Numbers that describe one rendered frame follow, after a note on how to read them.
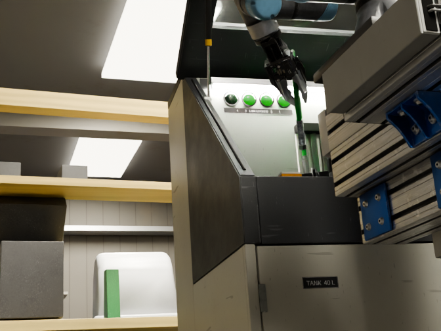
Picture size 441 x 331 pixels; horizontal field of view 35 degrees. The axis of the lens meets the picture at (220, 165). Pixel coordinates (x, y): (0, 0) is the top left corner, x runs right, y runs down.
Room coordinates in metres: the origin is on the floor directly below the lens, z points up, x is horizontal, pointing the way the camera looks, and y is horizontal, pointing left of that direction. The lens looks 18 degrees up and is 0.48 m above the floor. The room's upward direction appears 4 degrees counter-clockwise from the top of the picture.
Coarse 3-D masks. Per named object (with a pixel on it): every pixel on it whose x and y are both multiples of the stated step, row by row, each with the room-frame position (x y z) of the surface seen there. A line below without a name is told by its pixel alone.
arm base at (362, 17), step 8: (360, 0) 1.12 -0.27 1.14; (368, 0) 1.10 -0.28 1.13; (376, 0) 1.09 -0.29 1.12; (384, 0) 1.09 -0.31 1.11; (392, 0) 1.08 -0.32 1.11; (360, 8) 1.12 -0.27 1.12; (368, 8) 1.10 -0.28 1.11; (376, 8) 1.09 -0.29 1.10; (384, 8) 1.09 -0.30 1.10; (360, 16) 1.12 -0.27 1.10; (368, 16) 1.10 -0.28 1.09; (360, 24) 1.11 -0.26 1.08
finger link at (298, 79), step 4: (300, 72) 1.67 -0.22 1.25; (296, 76) 1.65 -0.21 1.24; (300, 76) 1.67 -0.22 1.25; (296, 80) 1.68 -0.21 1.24; (300, 80) 1.67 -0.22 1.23; (300, 84) 1.66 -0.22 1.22; (304, 84) 1.69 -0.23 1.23; (300, 88) 1.69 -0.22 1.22; (304, 88) 1.69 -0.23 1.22; (304, 92) 1.66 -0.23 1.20; (304, 96) 1.71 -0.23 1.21; (304, 100) 1.72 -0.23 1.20
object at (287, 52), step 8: (280, 32) 1.58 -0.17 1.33; (264, 40) 1.58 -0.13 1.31; (272, 40) 1.56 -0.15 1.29; (264, 48) 1.58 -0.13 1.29; (272, 48) 1.59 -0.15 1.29; (280, 48) 1.61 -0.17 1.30; (272, 56) 1.61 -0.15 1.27; (280, 56) 1.60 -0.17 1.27; (288, 56) 1.58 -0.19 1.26; (264, 64) 1.62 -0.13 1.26; (272, 64) 1.60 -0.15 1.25; (280, 64) 1.61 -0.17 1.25; (288, 64) 1.60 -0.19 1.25; (272, 72) 1.63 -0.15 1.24; (280, 72) 1.63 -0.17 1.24; (288, 72) 1.61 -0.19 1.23; (296, 72) 1.62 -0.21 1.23; (272, 80) 1.64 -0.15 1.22; (280, 80) 1.64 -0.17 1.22
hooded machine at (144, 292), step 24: (96, 264) 4.75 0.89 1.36; (120, 264) 4.72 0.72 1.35; (144, 264) 4.76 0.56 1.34; (168, 264) 4.81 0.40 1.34; (96, 288) 4.75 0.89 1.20; (120, 288) 4.66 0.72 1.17; (144, 288) 4.70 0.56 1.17; (168, 288) 4.74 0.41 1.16; (96, 312) 4.77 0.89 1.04; (120, 312) 4.60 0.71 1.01; (144, 312) 4.64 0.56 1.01; (168, 312) 4.68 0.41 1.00
